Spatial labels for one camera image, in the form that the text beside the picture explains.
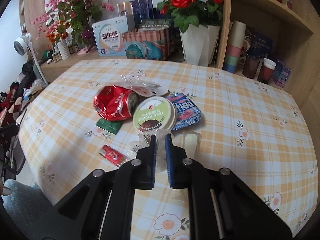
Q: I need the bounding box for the dark blue patterned box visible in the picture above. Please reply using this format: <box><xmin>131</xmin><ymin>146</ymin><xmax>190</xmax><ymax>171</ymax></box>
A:
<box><xmin>131</xmin><ymin>0</ymin><xmax>154</xmax><ymax>28</ymax></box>

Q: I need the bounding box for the black box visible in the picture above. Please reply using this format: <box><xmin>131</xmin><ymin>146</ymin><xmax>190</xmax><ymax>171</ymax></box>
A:
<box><xmin>138</xmin><ymin>18</ymin><xmax>173</xmax><ymax>31</ymax></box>

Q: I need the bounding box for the pink blossom arrangement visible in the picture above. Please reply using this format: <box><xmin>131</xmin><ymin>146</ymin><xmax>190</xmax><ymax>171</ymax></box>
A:
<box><xmin>32</xmin><ymin>0</ymin><xmax>116</xmax><ymax>41</ymax></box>

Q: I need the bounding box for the clear plastic blister pack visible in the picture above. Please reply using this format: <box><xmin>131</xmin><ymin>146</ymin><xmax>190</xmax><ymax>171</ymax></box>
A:
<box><xmin>129</xmin><ymin>131</ymin><xmax>201</xmax><ymax>173</ymax></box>

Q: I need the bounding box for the person's left hand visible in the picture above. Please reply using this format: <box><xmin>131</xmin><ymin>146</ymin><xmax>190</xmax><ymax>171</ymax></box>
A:
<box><xmin>0</xmin><ymin>183</ymin><xmax>12</xmax><ymax>196</ymax></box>

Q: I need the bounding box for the silver white box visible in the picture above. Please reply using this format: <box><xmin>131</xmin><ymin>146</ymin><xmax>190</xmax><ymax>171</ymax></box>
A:
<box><xmin>117</xmin><ymin>1</ymin><xmax>136</xmax><ymax>30</ymax></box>

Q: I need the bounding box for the person's leg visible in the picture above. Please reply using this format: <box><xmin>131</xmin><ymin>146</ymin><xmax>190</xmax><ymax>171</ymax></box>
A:
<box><xmin>4</xmin><ymin>179</ymin><xmax>60</xmax><ymax>240</ymax></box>

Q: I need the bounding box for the white desk fan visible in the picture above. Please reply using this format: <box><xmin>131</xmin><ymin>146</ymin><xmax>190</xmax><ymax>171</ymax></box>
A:
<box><xmin>13</xmin><ymin>33</ymin><xmax>49</xmax><ymax>87</ymax></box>

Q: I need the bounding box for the clear plastic bag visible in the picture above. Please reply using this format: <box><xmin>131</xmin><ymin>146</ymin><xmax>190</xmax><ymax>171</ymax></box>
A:
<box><xmin>23</xmin><ymin>78</ymin><xmax>48</xmax><ymax>98</ymax></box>

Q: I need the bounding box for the dark blue picture box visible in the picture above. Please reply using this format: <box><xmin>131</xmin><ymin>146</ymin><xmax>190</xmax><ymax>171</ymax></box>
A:
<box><xmin>243</xmin><ymin>27</ymin><xmax>274</xmax><ymax>61</ymax></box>

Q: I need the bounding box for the pile of clothes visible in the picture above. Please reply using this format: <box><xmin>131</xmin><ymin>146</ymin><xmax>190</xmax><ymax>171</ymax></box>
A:
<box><xmin>0</xmin><ymin>62</ymin><xmax>38</xmax><ymax>131</ymax></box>

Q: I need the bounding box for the red rose plant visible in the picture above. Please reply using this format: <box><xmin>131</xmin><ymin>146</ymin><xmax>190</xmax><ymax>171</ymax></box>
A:
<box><xmin>154</xmin><ymin>0</ymin><xmax>224</xmax><ymax>33</ymax></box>

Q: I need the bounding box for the small purple blue box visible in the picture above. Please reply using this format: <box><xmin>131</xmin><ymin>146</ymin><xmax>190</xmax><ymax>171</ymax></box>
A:
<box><xmin>272</xmin><ymin>60</ymin><xmax>292</xmax><ymax>88</ymax></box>

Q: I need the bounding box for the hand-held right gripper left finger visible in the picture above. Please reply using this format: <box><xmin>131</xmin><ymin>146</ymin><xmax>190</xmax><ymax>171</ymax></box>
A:
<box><xmin>37</xmin><ymin>134</ymin><xmax>158</xmax><ymax>240</ymax></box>

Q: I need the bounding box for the wooden sideboard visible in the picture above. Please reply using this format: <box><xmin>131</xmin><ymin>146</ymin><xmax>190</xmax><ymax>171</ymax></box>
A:
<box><xmin>39</xmin><ymin>52</ymin><xmax>186</xmax><ymax>83</ymax></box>

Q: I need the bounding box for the small red packet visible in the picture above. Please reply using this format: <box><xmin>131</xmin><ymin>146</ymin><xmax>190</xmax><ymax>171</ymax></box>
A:
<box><xmin>99</xmin><ymin>145</ymin><xmax>131</xmax><ymax>167</ymax></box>

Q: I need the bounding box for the clear wrapper with red print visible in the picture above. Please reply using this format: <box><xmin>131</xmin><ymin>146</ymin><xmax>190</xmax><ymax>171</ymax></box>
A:
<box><xmin>117</xmin><ymin>74</ymin><xmax>148</xmax><ymax>91</ymax></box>

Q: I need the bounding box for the white angular vase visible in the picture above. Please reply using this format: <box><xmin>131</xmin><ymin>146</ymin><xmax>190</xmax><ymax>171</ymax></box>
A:
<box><xmin>179</xmin><ymin>24</ymin><xmax>221</xmax><ymax>66</ymax></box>

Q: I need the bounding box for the pink cloth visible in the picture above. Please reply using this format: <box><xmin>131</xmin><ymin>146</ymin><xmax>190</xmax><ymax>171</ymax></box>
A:
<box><xmin>77</xmin><ymin>46</ymin><xmax>97</xmax><ymax>56</ymax></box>

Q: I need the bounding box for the wooden shelf unit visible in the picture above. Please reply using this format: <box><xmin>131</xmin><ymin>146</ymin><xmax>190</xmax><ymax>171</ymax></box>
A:
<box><xmin>216</xmin><ymin>0</ymin><xmax>320</xmax><ymax>117</ymax></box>

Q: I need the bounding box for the white ribbed vase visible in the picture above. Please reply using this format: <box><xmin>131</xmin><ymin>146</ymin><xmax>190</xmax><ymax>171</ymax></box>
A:
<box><xmin>57</xmin><ymin>39</ymin><xmax>70</xmax><ymax>61</ymax></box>

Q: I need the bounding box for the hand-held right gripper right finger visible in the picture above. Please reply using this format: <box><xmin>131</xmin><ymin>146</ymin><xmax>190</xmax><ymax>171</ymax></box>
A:
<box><xmin>165</xmin><ymin>133</ymin><xmax>293</xmax><ymax>240</ymax></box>

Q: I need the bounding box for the blue pink snack packet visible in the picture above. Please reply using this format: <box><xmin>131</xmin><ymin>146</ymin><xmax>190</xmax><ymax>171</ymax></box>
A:
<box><xmin>165</xmin><ymin>92</ymin><xmax>202</xmax><ymax>131</ymax></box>

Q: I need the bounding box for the orange flower bunch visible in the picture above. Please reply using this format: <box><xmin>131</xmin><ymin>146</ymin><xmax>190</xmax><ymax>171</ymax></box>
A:
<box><xmin>47</xmin><ymin>22</ymin><xmax>71</xmax><ymax>44</ymax></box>

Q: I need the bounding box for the stack of pastel cups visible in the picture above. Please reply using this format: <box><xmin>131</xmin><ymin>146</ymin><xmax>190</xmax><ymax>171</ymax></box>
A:
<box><xmin>222</xmin><ymin>20</ymin><xmax>247</xmax><ymax>74</ymax></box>

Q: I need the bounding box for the shrink-wrapped can pack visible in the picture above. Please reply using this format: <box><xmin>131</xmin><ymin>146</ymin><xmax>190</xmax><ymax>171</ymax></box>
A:
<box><xmin>122</xmin><ymin>27</ymin><xmax>181</xmax><ymax>61</ymax></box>

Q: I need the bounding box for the green packet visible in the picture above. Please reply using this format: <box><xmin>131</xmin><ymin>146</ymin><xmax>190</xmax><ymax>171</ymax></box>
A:
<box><xmin>96</xmin><ymin>118</ymin><xmax>123</xmax><ymax>136</ymax></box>

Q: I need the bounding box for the dark red cup white liner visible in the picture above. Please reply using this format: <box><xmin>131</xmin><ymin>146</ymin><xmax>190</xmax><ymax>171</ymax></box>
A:
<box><xmin>257</xmin><ymin>58</ymin><xmax>276</xmax><ymax>85</ymax></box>

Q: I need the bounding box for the purple flower bunch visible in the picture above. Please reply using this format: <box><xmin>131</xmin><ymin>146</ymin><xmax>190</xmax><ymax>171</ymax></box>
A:
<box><xmin>80</xmin><ymin>28</ymin><xmax>97</xmax><ymax>47</ymax></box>

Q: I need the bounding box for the white oval card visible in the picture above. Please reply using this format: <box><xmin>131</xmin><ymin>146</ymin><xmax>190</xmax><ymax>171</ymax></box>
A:
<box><xmin>136</xmin><ymin>83</ymin><xmax>168</xmax><ymax>97</ymax></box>

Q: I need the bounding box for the crushed red can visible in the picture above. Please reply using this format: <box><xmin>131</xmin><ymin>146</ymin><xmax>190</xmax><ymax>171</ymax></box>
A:
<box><xmin>94</xmin><ymin>85</ymin><xmax>140</xmax><ymax>122</ymax></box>

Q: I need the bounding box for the brown tumbler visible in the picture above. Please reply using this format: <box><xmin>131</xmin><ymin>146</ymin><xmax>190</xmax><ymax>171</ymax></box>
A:
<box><xmin>242</xmin><ymin>55</ymin><xmax>261</xmax><ymax>79</ymax></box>

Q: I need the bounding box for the white and blue box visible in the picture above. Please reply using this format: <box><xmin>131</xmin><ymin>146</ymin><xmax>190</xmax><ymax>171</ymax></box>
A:
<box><xmin>92</xmin><ymin>17</ymin><xmax>128</xmax><ymax>57</ymax></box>

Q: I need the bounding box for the row of small bottles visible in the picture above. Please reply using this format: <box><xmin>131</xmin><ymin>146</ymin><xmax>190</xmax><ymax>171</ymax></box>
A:
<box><xmin>51</xmin><ymin>50</ymin><xmax>63</xmax><ymax>64</ymax></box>

